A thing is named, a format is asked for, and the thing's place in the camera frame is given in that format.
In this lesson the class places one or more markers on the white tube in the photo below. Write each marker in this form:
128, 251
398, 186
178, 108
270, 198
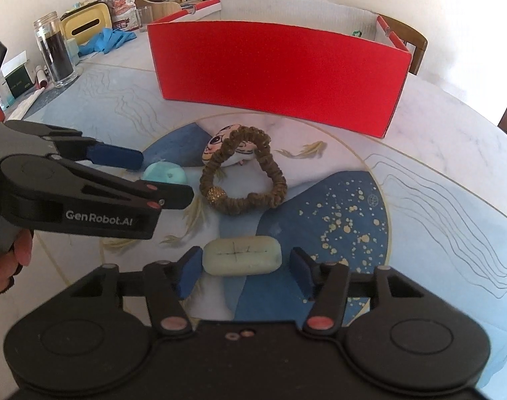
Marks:
3, 93

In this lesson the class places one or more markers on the pale green soap bar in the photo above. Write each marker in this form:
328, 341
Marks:
241, 256

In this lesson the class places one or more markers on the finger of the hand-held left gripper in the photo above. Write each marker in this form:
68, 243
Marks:
116, 157
170, 198

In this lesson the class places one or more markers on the red cardboard box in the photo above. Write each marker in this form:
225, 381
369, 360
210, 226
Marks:
278, 71

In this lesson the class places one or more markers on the wooden chair with slatted back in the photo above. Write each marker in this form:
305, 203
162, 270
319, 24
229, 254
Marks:
416, 46

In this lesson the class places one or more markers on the brown hair scrunchie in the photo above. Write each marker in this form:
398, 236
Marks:
236, 206

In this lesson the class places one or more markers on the white box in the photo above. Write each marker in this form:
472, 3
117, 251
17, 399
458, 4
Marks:
13, 60

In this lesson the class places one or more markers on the blue cloth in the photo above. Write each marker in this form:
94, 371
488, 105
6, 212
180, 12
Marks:
107, 39

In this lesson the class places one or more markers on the red and white cylinder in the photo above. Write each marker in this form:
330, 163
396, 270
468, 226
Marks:
41, 77

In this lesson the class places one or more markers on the person's left hand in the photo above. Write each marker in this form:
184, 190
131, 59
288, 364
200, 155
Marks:
7, 264

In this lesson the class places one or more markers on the dark green box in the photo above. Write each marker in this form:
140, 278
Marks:
18, 81

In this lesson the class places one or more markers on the glass jar with dark contents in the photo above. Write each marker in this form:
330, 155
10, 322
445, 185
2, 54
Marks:
55, 54

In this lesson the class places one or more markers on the clear drinking glass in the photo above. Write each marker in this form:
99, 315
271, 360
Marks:
143, 18

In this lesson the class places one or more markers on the teal round sponge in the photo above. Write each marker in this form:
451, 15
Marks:
166, 173

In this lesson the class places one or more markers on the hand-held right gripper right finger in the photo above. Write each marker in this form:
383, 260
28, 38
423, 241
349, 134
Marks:
301, 277

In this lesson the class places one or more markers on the face printed plush toy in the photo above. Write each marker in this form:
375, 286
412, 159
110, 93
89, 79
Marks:
213, 148

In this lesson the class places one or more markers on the yellow tissue box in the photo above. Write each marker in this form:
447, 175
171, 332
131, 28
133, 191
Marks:
86, 18

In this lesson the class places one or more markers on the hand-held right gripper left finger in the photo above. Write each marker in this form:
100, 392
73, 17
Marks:
188, 277

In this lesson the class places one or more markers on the white paper booklet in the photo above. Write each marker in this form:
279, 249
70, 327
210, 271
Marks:
28, 104

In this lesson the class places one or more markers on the pale green small box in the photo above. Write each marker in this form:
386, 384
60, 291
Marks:
73, 50

